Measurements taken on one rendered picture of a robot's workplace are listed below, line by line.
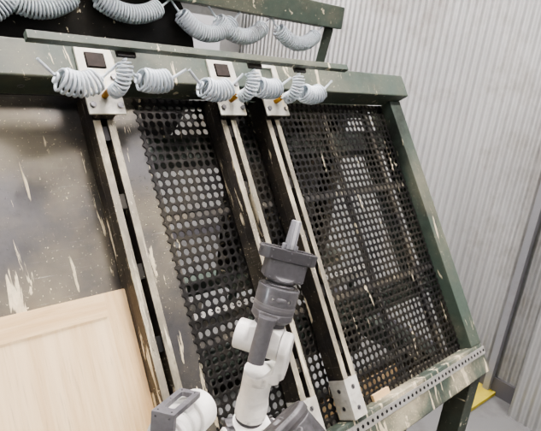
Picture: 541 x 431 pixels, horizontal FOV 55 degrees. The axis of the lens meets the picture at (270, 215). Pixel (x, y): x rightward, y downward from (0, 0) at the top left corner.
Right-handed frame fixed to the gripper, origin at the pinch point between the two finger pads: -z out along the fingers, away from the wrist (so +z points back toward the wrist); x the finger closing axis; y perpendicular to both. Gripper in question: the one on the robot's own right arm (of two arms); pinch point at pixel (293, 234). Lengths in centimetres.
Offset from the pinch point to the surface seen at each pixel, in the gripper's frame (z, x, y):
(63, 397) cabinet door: 48, 38, 13
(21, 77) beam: -18, 65, 31
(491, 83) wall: -103, -151, 192
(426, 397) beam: 51, -81, 60
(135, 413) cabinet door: 52, 21, 18
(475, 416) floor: 96, -187, 166
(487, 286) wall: 20, -189, 193
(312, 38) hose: -78, -22, 134
